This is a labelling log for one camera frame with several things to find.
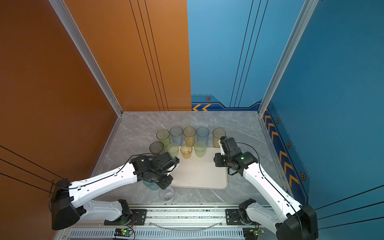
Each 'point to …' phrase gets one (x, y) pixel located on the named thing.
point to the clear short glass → (166, 195)
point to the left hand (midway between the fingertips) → (170, 181)
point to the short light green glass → (200, 147)
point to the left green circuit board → (125, 232)
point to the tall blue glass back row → (202, 133)
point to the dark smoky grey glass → (156, 147)
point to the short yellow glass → (186, 150)
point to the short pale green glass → (173, 149)
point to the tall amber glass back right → (217, 133)
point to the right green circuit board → (259, 231)
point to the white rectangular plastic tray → (198, 172)
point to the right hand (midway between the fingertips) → (215, 159)
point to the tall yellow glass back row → (189, 133)
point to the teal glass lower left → (151, 185)
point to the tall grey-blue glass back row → (176, 135)
